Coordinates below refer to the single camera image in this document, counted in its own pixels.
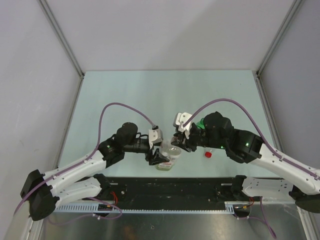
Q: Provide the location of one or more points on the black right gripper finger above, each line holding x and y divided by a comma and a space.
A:
186, 146
180, 136

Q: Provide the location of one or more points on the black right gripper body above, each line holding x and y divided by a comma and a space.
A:
198, 137

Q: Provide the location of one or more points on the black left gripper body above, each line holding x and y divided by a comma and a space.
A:
141, 147

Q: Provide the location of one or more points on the fruit tea bottle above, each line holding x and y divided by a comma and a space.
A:
170, 153

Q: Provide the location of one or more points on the green plastic bottle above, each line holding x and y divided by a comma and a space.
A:
200, 124

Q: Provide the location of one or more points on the clear bottle red label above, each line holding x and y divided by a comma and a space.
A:
209, 149

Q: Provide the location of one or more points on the red bottle cap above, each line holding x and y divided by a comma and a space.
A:
208, 154

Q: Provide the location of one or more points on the white bottle cap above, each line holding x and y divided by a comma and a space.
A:
174, 141

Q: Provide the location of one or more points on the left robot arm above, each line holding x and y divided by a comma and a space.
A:
82, 179

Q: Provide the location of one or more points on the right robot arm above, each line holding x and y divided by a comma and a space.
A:
297, 181

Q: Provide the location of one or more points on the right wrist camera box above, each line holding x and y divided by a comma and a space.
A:
183, 124

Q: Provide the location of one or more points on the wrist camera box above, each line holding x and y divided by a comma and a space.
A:
155, 137
183, 124

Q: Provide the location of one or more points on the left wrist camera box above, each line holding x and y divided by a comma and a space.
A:
155, 137

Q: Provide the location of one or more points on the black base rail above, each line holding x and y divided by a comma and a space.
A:
189, 193

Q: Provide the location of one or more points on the white slotted cable duct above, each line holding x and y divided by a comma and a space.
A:
101, 208

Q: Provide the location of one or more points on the right aluminium frame post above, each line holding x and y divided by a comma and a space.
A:
280, 34

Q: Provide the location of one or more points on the aluminium frame post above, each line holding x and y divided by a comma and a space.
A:
280, 34
49, 14

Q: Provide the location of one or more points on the left aluminium frame post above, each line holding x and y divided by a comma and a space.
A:
49, 14

